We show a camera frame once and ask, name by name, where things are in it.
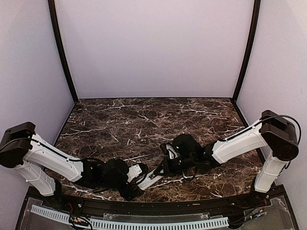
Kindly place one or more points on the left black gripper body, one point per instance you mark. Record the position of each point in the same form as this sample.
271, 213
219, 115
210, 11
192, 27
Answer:
124, 193

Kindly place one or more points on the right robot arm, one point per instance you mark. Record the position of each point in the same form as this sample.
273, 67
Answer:
281, 133

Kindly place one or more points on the white remote control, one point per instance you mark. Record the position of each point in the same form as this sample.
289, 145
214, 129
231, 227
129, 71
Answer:
150, 179

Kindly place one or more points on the black frame post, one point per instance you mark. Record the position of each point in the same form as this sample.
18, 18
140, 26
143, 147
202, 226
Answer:
60, 48
248, 50

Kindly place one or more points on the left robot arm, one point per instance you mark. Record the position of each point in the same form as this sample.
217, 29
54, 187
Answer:
23, 150

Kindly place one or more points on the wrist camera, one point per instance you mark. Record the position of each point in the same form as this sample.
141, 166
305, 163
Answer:
136, 170
169, 150

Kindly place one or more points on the right black frame post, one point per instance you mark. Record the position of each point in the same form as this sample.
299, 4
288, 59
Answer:
248, 50

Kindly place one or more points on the white slotted cable duct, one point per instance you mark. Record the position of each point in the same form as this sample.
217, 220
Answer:
124, 222

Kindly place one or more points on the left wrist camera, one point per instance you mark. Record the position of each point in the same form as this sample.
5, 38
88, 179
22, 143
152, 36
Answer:
136, 170

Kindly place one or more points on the black front rail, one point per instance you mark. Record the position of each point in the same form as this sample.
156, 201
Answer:
98, 207

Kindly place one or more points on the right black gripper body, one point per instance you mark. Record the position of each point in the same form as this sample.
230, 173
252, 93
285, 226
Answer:
175, 167

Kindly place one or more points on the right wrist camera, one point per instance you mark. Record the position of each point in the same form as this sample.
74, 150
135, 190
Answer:
169, 150

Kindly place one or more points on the left black frame post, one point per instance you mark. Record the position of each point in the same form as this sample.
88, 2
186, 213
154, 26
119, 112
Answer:
60, 48

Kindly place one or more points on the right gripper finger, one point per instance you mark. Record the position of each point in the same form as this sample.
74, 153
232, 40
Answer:
163, 165
161, 172

